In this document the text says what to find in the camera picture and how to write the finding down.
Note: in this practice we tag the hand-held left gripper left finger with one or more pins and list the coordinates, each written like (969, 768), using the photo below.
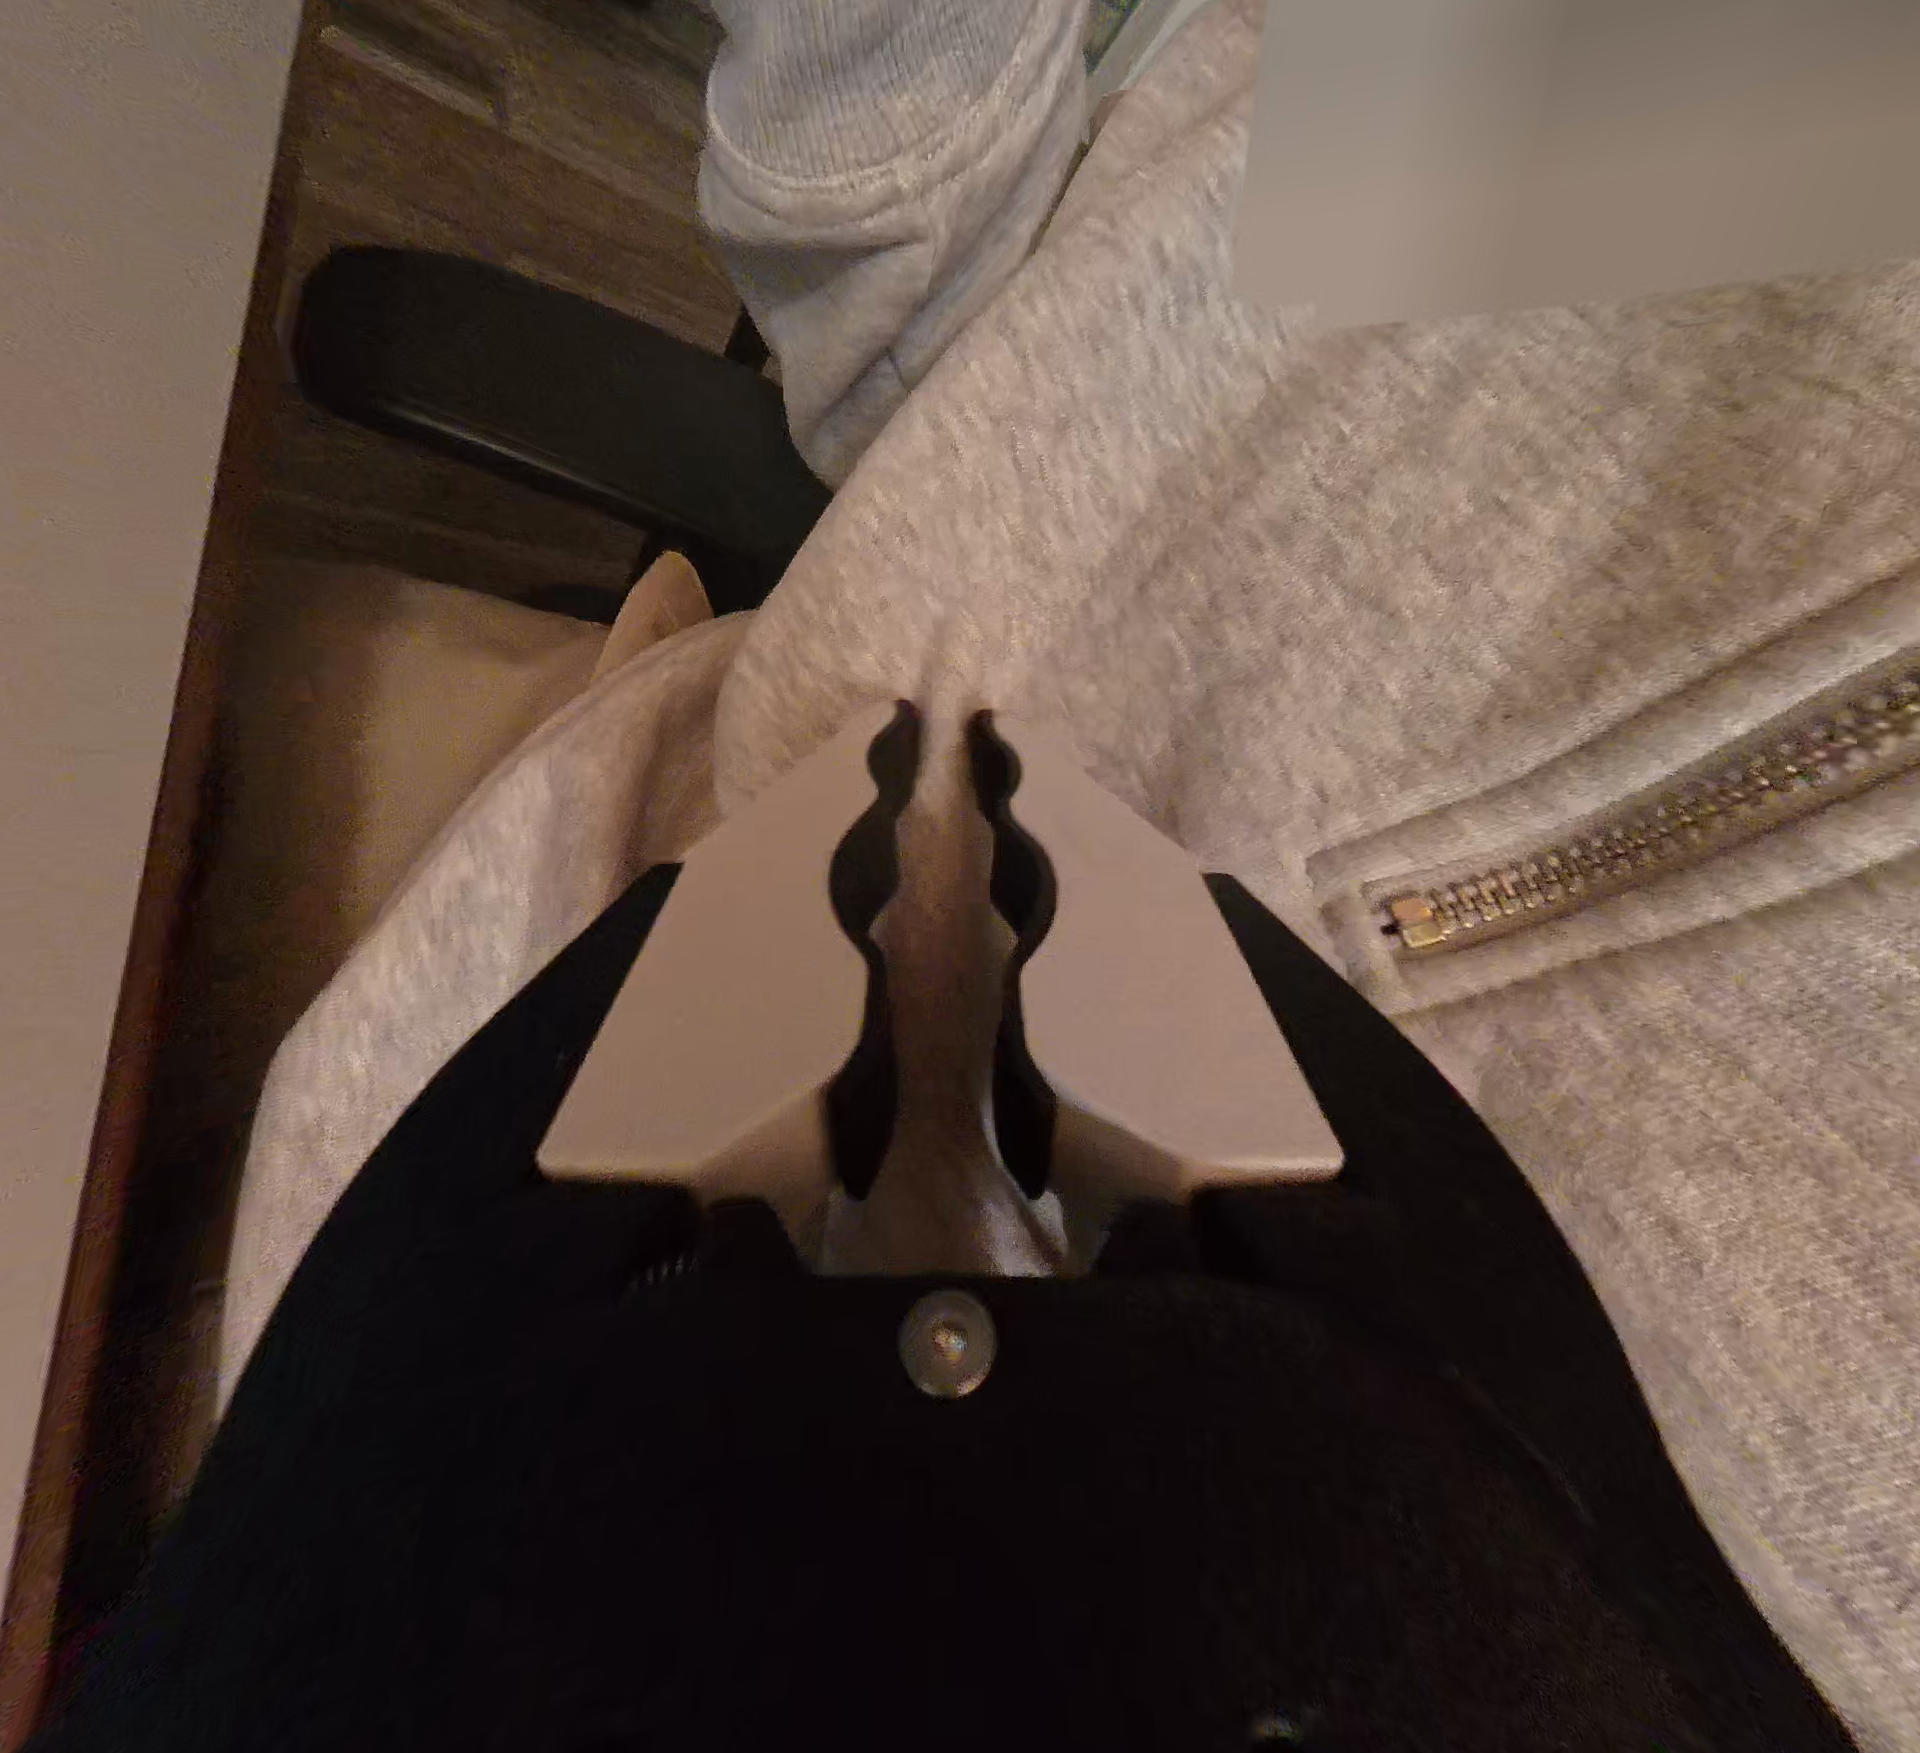
(704, 1033)

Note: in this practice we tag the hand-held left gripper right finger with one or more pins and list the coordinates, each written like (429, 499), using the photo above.
(1185, 1033)

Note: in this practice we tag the person's leg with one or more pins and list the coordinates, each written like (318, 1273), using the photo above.
(421, 733)

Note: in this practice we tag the black chair armrest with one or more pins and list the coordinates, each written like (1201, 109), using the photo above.
(524, 389)

